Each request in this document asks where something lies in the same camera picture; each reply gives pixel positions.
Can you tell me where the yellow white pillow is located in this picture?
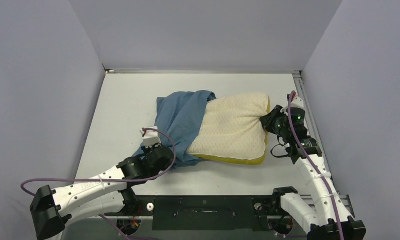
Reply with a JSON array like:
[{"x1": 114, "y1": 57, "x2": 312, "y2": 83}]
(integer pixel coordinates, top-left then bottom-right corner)
[{"x1": 186, "y1": 92, "x2": 271, "y2": 166}]

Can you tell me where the blue pillowcase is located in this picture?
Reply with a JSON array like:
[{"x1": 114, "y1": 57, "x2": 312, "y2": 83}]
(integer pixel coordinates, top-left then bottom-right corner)
[{"x1": 133, "y1": 90, "x2": 217, "y2": 169}]

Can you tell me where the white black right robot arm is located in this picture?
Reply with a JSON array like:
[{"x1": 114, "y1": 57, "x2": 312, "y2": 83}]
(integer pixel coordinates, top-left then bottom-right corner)
[{"x1": 260, "y1": 105, "x2": 367, "y2": 240}]

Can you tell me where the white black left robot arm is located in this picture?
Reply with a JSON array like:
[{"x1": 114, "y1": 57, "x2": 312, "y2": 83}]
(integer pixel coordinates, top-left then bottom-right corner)
[{"x1": 30, "y1": 143, "x2": 176, "y2": 240}]

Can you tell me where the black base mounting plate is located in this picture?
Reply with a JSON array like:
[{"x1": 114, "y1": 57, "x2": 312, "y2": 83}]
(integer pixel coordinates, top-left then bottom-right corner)
[{"x1": 107, "y1": 195, "x2": 294, "y2": 234}]

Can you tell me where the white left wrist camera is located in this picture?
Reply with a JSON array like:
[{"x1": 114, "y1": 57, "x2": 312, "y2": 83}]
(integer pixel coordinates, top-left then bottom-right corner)
[{"x1": 140, "y1": 126, "x2": 162, "y2": 148}]

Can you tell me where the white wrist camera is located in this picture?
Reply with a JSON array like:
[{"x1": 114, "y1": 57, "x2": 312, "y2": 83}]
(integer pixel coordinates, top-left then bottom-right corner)
[
  {"x1": 140, "y1": 126, "x2": 162, "y2": 148},
  {"x1": 287, "y1": 94, "x2": 305, "y2": 109}
]

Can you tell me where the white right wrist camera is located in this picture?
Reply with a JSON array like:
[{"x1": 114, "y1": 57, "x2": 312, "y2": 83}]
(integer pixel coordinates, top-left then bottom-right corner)
[{"x1": 287, "y1": 94, "x2": 305, "y2": 109}]

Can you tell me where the aluminium frame rail right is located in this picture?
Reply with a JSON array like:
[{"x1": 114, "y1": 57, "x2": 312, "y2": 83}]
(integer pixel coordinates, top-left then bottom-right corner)
[{"x1": 292, "y1": 71, "x2": 331, "y2": 172}]

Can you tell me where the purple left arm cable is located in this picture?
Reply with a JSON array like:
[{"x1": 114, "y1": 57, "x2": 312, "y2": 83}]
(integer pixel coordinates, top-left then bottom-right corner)
[{"x1": 20, "y1": 127, "x2": 177, "y2": 240}]

